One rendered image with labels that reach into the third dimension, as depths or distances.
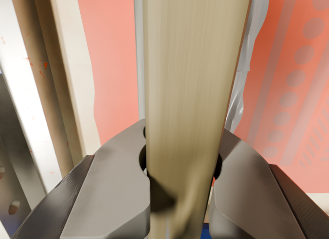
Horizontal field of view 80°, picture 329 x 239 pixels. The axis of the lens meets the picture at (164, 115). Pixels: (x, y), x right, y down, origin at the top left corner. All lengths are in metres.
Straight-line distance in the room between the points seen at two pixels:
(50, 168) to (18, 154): 1.64
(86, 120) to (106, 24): 0.14
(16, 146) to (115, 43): 1.73
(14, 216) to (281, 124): 0.42
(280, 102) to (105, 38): 0.24
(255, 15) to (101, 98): 0.21
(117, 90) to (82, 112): 0.06
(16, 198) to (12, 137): 1.52
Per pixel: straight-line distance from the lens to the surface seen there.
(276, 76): 0.29
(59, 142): 0.33
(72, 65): 0.29
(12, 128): 1.85
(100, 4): 0.26
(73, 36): 0.28
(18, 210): 0.41
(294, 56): 0.30
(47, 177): 0.36
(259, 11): 0.27
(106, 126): 0.31
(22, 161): 2.02
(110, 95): 0.28
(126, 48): 0.26
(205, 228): 0.38
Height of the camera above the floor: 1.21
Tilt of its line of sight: 62 degrees down
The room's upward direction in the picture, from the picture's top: 175 degrees counter-clockwise
